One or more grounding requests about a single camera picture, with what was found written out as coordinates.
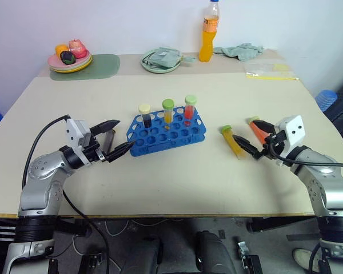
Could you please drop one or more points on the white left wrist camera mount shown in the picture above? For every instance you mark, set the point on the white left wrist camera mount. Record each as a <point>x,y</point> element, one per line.
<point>74,134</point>

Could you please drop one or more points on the blue stacked cups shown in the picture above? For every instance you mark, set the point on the blue stacked cups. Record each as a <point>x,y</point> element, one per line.
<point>326,98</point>

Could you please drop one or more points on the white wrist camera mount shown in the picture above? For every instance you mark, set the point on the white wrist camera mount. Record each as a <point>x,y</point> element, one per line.
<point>74,134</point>
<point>293,128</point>

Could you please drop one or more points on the green table mat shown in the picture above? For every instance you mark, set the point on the green table mat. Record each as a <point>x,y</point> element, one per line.
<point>105,67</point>

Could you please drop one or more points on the black and green toy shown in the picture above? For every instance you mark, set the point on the black and green toy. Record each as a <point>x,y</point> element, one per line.
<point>67,57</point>

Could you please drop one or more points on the clear plastic bag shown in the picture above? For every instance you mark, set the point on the clear plastic bag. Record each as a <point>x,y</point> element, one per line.
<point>260,67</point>

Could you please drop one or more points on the orange toy fruit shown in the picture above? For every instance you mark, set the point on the orange toy fruit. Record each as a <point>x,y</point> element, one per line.
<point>60,48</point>

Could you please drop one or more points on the white shoe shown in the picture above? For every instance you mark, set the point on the white shoe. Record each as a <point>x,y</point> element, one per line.
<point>303,258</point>

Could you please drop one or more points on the pink plate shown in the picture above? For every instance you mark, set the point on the pink plate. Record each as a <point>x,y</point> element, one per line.
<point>53,60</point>

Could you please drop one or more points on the dark rounded shape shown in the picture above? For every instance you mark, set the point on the dark rounded shape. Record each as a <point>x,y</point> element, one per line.
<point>214,254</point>

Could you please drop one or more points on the yellow plate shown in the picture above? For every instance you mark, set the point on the yellow plate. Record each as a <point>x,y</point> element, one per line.
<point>71,71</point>

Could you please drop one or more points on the green cap red liquid tube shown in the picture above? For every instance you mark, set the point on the green cap red liquid tube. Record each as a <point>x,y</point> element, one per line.
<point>189,107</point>

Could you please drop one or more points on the light green stacked plate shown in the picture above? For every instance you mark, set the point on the light green stacked plate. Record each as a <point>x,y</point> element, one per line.
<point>84,64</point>

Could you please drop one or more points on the clear plastic tube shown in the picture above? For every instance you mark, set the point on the clear plastic tube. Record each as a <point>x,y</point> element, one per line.
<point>110,140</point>

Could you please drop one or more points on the blue test tube rack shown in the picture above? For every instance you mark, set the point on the blue test tube rack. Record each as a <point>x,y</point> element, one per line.
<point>160,141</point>

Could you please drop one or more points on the metal caster bracket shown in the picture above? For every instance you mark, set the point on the metal caster bracket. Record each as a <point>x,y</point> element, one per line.
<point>247,254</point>

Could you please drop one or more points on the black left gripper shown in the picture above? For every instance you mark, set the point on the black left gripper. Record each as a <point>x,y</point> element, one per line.
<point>95,152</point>

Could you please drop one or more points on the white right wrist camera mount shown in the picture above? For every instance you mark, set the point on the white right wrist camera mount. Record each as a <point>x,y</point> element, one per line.
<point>293,128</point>

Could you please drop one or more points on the crumpled green cloth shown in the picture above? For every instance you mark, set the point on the crumpled green cloth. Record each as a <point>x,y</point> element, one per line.
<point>243,51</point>

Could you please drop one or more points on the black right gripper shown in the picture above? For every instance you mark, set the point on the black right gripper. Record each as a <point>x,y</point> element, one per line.
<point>274,142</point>

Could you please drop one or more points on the yellow strip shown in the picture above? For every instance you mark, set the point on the yellow strip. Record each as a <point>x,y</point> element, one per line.
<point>274,77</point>

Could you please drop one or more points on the cream cap dark liquid tube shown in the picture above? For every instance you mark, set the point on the cream cap dark liquid tube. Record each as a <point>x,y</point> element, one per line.
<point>145,115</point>

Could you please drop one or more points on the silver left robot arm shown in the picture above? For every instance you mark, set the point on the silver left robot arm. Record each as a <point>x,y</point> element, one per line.
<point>43,171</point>

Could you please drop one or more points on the pale green plate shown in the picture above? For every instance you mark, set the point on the pale green plate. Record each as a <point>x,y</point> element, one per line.
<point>160,69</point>

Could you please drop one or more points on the green cloth pouch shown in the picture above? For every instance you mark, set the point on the green cloth pouch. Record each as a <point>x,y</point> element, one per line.
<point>165,57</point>

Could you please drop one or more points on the black white striped fabric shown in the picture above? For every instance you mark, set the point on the black white striped fabric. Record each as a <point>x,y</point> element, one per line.
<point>0,229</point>

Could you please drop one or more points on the orange soda bottle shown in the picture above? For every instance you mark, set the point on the orange soda bottle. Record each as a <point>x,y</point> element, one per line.
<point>207,45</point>

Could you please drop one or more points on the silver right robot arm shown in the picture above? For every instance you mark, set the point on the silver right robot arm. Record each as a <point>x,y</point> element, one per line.
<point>331,194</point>

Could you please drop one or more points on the black table frame bar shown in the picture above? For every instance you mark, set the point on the black table frame bar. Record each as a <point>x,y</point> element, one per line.
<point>283,224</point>

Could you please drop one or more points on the green cap orange liquid tube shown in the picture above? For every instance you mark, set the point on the green cap orange liquid tube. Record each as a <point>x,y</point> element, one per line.
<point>258,134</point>

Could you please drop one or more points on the green cap yellow liquid tube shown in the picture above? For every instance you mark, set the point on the green cap yellow liquid tube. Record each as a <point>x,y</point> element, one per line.
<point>168,109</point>
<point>231,141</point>

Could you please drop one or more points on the pink toy peach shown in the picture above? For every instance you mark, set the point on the pink toy peach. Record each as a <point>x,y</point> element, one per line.
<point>77,48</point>

